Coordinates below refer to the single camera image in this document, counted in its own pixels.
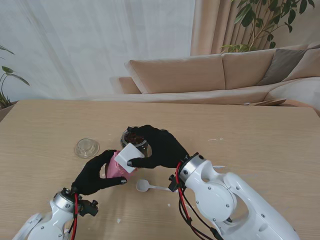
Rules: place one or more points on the small green houseplant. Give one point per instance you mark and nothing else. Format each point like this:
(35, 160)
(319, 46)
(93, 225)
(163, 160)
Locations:
(7, 70)

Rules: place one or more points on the tall leafy green plant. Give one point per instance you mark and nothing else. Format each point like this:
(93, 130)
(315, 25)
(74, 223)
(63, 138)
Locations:
(252, 15)

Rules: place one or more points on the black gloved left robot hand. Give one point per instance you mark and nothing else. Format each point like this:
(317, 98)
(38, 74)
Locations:
(87, 180)

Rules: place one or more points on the clear glass jar lid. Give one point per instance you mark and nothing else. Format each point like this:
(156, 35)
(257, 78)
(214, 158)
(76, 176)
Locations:
(86, 148)

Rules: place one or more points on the white throw blanket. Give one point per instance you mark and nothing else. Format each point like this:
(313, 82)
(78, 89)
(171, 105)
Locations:
(297, 91)

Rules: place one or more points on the beige fabric sofa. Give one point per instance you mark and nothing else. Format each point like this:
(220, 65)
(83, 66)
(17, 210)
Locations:
(180, 75)

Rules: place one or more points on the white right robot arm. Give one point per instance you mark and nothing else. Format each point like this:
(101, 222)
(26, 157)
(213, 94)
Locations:
(225, 200)

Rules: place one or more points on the beige pleated curtain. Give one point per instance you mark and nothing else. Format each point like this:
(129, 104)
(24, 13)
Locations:
(215, 25)

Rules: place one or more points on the pink square coffee jar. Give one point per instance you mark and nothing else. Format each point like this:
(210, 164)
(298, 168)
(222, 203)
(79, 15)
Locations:
(112, 170)

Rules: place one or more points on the white square jar lid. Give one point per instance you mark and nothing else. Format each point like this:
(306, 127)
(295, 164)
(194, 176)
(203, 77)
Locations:
(127, 155)

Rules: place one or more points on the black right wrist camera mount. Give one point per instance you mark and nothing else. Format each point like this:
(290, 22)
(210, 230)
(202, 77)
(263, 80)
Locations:
(173, 183)

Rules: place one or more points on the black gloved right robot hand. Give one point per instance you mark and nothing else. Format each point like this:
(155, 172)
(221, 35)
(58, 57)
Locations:
(165, 150)

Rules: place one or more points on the glass jar of coffee beans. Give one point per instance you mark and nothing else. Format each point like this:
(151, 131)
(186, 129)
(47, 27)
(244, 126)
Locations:
(130, 137)

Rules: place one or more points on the beige planter box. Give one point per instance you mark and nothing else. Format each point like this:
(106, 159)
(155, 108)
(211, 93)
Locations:
(5, 112)

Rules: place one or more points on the white plastic spoon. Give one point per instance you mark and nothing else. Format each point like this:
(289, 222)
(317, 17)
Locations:
(142, 185)

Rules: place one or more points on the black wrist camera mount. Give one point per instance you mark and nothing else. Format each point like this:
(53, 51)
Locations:
(173, 183)
(90, 208)

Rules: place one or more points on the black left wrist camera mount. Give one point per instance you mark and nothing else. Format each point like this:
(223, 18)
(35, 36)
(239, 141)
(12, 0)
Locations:
(90, 208)

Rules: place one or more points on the grey sofa cushion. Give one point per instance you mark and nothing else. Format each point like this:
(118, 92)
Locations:
(282, 65)

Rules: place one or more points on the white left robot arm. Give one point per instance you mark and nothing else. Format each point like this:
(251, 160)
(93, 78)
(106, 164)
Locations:
(50, 222)

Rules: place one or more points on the flat wooden tray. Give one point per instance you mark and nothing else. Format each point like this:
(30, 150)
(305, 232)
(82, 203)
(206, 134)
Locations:
(272, 102)

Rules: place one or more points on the sheer white curtain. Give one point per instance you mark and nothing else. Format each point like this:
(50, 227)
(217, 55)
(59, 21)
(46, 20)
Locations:
(87, 45)

